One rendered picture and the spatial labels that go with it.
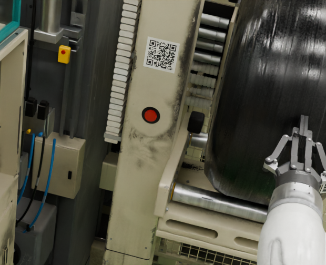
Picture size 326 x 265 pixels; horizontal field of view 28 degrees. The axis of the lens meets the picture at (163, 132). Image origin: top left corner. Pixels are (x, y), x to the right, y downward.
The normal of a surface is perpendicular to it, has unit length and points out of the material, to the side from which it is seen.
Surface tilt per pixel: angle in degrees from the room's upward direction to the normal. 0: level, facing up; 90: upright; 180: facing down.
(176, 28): 90
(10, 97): 90
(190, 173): 0
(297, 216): 7
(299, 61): 54
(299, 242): 16
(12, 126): 90
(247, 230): 0
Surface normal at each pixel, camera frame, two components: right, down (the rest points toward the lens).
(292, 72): -0.08, -0.04
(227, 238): -0.19, 0.46
